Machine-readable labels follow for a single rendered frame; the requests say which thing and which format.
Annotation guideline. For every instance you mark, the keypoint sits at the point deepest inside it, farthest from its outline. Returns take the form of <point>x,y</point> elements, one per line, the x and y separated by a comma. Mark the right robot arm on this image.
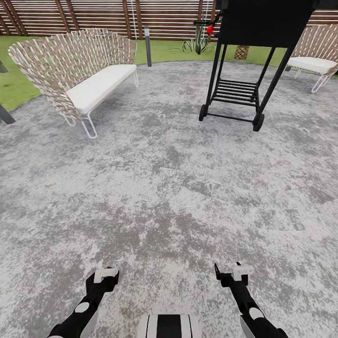
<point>253,321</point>

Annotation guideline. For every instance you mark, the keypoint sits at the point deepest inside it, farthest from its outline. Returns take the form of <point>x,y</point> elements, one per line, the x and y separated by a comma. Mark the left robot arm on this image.
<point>83,320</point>

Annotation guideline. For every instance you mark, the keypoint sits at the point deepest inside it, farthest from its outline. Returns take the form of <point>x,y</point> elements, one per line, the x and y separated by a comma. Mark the charcoal grill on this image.
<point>274,23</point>

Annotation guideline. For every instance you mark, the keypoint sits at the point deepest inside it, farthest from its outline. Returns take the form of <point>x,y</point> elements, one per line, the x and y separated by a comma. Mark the bush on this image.
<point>241,52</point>
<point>199,44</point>

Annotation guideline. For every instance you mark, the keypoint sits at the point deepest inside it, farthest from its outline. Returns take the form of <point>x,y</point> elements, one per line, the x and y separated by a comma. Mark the robot trunk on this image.
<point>169,326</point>

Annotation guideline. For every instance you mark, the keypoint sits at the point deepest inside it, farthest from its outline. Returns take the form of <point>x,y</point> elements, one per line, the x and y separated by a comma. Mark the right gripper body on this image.
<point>235,286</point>

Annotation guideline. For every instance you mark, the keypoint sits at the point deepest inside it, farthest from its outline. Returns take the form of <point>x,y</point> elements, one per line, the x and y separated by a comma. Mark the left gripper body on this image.
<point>107,285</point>

